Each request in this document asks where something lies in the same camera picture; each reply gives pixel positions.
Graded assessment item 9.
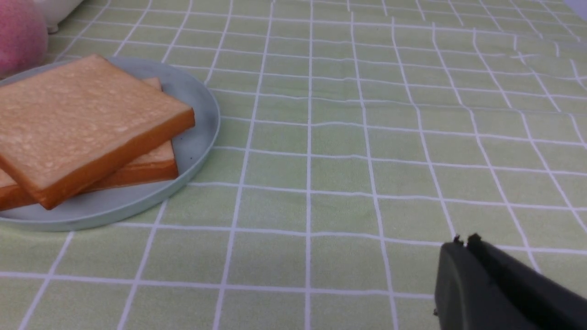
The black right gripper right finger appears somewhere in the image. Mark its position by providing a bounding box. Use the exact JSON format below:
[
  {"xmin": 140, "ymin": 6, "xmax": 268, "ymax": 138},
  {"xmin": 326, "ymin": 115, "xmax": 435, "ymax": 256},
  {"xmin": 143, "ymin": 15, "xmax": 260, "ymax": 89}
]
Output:
[{"xmin": 467, "ymin": 234, "xmax": 586, "ymax": 330}]

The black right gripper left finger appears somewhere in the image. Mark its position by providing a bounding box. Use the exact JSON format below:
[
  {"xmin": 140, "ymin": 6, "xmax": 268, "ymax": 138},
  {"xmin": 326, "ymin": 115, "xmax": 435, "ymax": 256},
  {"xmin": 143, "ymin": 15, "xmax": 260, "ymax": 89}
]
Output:
[{"xmin": 434, "ymin": 236, "xmax": 538, "ymax": 330}]

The toasted bread slice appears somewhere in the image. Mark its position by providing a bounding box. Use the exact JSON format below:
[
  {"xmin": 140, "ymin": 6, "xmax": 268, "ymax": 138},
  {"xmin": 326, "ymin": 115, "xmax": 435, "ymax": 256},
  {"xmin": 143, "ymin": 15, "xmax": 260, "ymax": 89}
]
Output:
[
  {"xmin": 1, "ymin": 78, "xmax": 178, "ymax": 211},
  {"xmin": 1, "ymin": 55, "xmax": 195, "ymax": 209}
]

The green checkered tablecloth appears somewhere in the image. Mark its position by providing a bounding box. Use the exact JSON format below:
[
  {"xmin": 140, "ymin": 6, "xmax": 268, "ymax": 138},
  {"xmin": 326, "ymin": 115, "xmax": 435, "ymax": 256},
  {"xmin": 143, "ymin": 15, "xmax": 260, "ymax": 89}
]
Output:
[{"xmin": 1, "ymin": 0, "xmax": 587, "ymax": 330}]

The light blue round plate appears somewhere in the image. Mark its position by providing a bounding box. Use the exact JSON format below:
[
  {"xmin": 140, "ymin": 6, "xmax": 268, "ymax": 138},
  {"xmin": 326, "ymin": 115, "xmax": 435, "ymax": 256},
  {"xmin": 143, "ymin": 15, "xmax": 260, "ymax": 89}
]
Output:
[{"xmin": 0, "ymin": 56, "xmax": 221, "ymax": 232}]

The white two-slot toaster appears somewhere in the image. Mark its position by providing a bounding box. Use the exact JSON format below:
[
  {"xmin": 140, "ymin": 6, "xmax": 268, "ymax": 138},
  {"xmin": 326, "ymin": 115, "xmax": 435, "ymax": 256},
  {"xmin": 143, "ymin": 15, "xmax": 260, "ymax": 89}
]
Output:
[{"xmin": 34, "ymin": 0, "xmax": 83, "ymax": 35}]

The pink toy peach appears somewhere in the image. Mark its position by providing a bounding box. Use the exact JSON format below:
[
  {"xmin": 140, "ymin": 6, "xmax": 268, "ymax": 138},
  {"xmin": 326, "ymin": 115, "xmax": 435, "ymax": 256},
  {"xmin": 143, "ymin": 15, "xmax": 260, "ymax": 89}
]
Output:
[{"xmin": 0, "ymin": 0, "xmax": 48, "ymax": 79}]

